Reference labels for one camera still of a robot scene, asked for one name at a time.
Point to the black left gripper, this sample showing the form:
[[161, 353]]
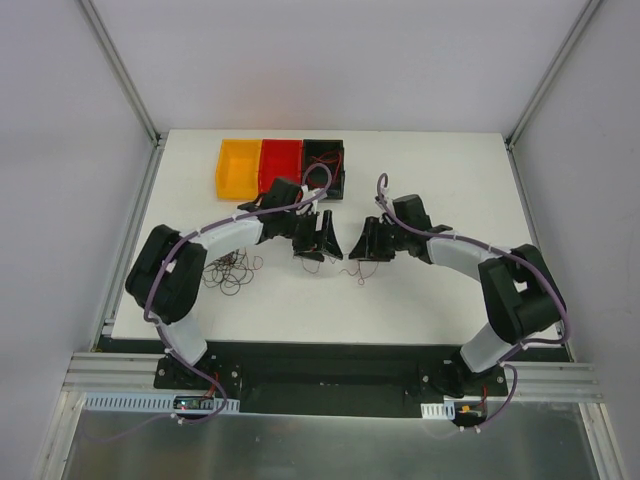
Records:
[[316, 235]]

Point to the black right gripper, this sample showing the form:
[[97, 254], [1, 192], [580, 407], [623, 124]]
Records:
[[374, 238]]

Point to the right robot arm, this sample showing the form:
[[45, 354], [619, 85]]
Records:
[[520, 296]]

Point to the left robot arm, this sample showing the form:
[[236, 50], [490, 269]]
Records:
[[166, 275]]

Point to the black plastic bin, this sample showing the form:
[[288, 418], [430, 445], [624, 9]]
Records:
[[322, 161]]

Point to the red plastic bin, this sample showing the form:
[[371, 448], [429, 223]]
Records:
[[279, 158]]

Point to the yellow plastic bin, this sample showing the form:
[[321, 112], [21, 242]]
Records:
[[237, 170]]

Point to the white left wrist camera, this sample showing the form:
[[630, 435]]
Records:
[[308, 204]]

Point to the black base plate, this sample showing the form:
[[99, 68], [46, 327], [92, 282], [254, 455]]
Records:
[[337, 380]]

